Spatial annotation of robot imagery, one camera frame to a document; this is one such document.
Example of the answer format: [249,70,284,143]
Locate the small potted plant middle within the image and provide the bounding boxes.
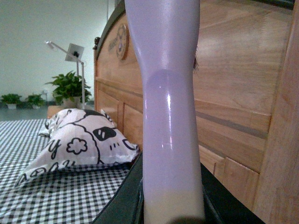
[26,94,46,109]

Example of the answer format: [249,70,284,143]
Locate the small potted plant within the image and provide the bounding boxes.
[26,94,46,109]
[1,93,22,110]

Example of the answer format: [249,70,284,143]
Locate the black white checkered bedsheet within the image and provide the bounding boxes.
[0,119,129,224]

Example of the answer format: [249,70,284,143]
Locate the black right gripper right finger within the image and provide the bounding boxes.
[201,164,264,224]

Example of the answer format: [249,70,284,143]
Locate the black white cartoon pillow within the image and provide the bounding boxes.
[15,109,139,186]

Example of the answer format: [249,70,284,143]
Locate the beige hand brush black bristles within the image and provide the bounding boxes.
[125,0,205,224]

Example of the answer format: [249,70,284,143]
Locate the wooden bed headboard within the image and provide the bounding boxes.
[94,0,299,224]

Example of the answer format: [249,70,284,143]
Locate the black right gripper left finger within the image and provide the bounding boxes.
[93,154,144,224]

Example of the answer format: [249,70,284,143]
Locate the large potted green plant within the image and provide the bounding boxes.
[45,71,82,108]

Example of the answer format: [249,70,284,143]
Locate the small potted plant left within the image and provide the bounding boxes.
[1,93,22,110]

